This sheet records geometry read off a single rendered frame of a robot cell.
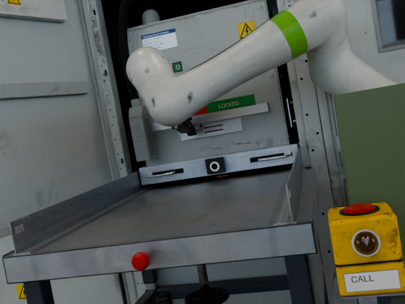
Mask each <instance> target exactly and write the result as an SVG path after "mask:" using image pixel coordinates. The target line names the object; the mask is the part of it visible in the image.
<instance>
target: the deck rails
mask: <svg viewBox="0 0 405 304"><path fill-rule="evenodd" d="M305 170H306V169H305V168H304V167H303V160H302V156H301V148H300V147H299V149H298V152H297V155H296V158H295V160H294V164H293V165H292V169H291V171H290V174H289V177H288V179H287V182H286V185H285V186H286V189H285V192H284V194H283V198H282V200H281V203H280V206H279V208H278V212H277V214H276V217H275V220H274V223H273V226H282V225H288V224H296V223H297V217H298V210H299V206H300V199H301V192H302V188H303V181H304V174H305ZM145 192H146V191H140V192H138V191H137V186H136V179H135V175H134V173H132V174H129V175H127V176H125V177H122V178H120V179H117V180H114V181H112V182H109V183H106V184H104V185H102V186H99V187H97V188H94V189H91V190H89V191H87V192H84V193H82V194H79V195H76V196H74V197H72V198H69V199H67V200H64V201H61V202H59V203H57V204H54V205H52V206H49V207H46V208H44V209H41V210H39V211H37V212H34V213H31V214H29V215H26V216H24V217H22V218H19V219H16V220H14V221H11V222H9V226H10V232H11V238H12V242H13V247H14V254H13V256H20V255H30V254H32V253H34V252H36V251H38V250H40V249H41V248H43V247H45V246H47V245H48V244H50V243H52V242H54V241H56V240H58V239H60V238H62V237H64V236H65V235H67V234H69V233H71V232H73V231H74V230H77V229H79V228H80V227H82V226H84V225H86V224H87V223H89V222H91V221H93V220H95V219H97V218H99V217H101V216H103V215H104V214H106V213H108V212H110V211H112V210H113V209H116V208H117V207H119V206H121V205H123V204H125V203H126V202H128V201H130V200H132V199H134V198H136V197H138V196H140V195H141V194H143V193H145ZM19 225H22V229H23V231H21V232H19V233H15V229H14V228H15V227H17V226H19Z"/></svg>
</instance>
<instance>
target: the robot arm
mask: <svg viewBox="0 0 405 304"><path fill-rule="evenodd" d="M305 53H306V54H307V61H308V66H309V75H310V78H311V80H312V82H313V84H314V85H315V86H316V87H317V88H319V89H321V90H323V91H325V92H328V93H330V94H332V95H339V94H343V93H350V92H357V91H360V90H367V89H373V88H378V87H384V86H390V85H395V84H398V83H396V82H394V81H393V80H391V79H390V78H388V77H386V76H384V75H383V74H381V73H379V72H378V71H376V70H375V69H374V68H372V67H370V66H369V65H367V64H366V63H365V62H363V61H362V60H361V59H359V58H358V57H357V56H356V55H354V53H353V51H352V49H351V45H350V41H349V37H348V27H347V10H346V7H345V4H344V2H343V0H299V1H297V2H296V3H294V4H292V5H291V6H289V7H288V8H286V9H284V10H283V11H281V12H280V13H279V14H277V15H275V16H274V17H272V18H271V19H270V20H268V21H266V22H264V23H263V24H261V26H259V27H257V28H256V29H255V30H254V31H252V32H250V33H249V34H248V35H246V36H245V37H243V38H242V39H240V40H239V41H238V42H236V43H234V44H233V45H231V46H230V47H228V48H227V49H225V50H223V51H222V52H220V53H219V54H217V55H215V56H213V57H212V58H210V59H208V60H206V61H205V62H203V63H201V64H199V65H198V66H196V67H194V68H192V69H190V70H189V71H187V72H185V73H183V74H181V75H179V76H176V75H175V73H174V72H173V70H172V68H171V66H170V64H169V62H168V60H167V58H166V56H165V55H164V54H163V53H162V52H161V51H160V50H158V49H157V48H153V47H150V46H145V47H141V48H139V49H137V50H135V51H134V52H133V53H132V54H131V55H130V56H129V58H128V60H127V65H126V72H127V76H128V78H129V80H130V81H131V83H132V84H133V85H134V87H135V88H136V89H137V91H138V92H139V93H140V95H141V97H142V98H143V100H144V102H145V104H146V107H147V109H148V111H149V114H150V115H151V117H152V118H153V120H154V121H156V122H157V123H159V124H161V125H164V126H167V127H172V129H176V130H177V131H179V132H180V133H187V135H188V136H194V135H197V133H196V128H195V127H194V125H193V124H192V122H191V120H192V117H191V116H192V115H193V114H195V113H196V112H197V111H199V110H201V109H202V108H203V107H205V106H206V105H208V104H209V103H211V102H213V101H214V100H216V99H218V98H219V97H221V96H223V95H224V94H226V93H227V92H229V91H231V90H233V89H234V88H236V87H238V86H240V85H241V84H244V83H245V82H247V81H249V80H251V79H253V78H255V77H257V76H259V75H261V74H263V73H265V72H267V71H270V70H271V69H274V68H276V67H278V66H280V65H283V64H285V63H287V62H290V61H292V60H293V59H295V58H297V57H299V56H301V55H303V54H305Z"/></svg>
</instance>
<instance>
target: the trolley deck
mask: <svg viewBox="0 0 405 304"><path fill-rule="evenodd" d="M289 174H290V171H288V172H283V173H275V174H267V175H262V176H254V177H246V178H241V179H233V180H225V181H220V182H211V183H203V184H199V185H190V186H182V187H177V188H169V189H161V190H156V191H148V192H145V193H143V194H141V195H140V196H138V197H136V198H134V199H132V200H130V201H128V202H126V203H125V204H123V205H121V206H119V207H117V208H116V209H113V210H112V211H110V212H108V213H106V214H104V215H103V216H101V217H99V218H97V219H95V220H93V221H91V222H89V223H87V224H86V225H84V226H82V227H80V228H79V229H77V230H74V231H73V232H71V233H69V234H67V235H65V236H64V237H62V238H60V239H58V240H56V241H54V242H52V243H50V244H48V245H47V246H45V247H43V248H41V249H40V250H38V251H36V252H34V253H32V254H30V255H20V256H13V254H14V250H12V251H10V252H8V253H6V254H4V255H2V261H3V264H4V270H5V276H6V280H7V284H13V283H25V282H37V281H43V280H55V279H67V278H73V277H86V276H97V275H104V274H116V273H127V272H134V271H138V270H136V269H135V268H134V267H133V266H132V263H131V260H132V257H133V256H134V255H135V254H136V253H138V252H145V253H147V254H149V258H150V264H149V266H148V267H147V268H146V269H145V270H143V271H146V270H158V269H165V268H177V267H188V266H195V265H207V264H219V263H226V262H237V261H249V260H256V259H268V258H279V257H287V256H298V255H310V254H317V253H318V249H317V182H316V176H315V168H314V167H313V168H310V169H306V170H305V174H304V181H303V188H302V192H301V199H300V206H299V210H298V217H297V223H296V224H288V225H282V226H273V223H274V220H275V217H276V214H277V212H278V208H279V206H280V203H281V200H282V198H283V194H284V192H285V189H286V186H285V185H286V182H287V179H288V177H289Z"/></svg>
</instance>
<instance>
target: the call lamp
mask: <svg viewBox="0 0 405 304"><path fill-rule="evenodd" d="M351 245H352V247H353V250H354V251H355V252H356V253H357V254H358V255H360V256H367V257H368V256H373V255H374V254H376V253H377V252H378V251H379V249H380V246H381V241H380V237H379V236H378V235H377V234H376V233H375V232H374V231H373V230H369V229H362V230H358V231H357V232H356V233H355V234H354V235H353V237H352V239H351Z"/></svg>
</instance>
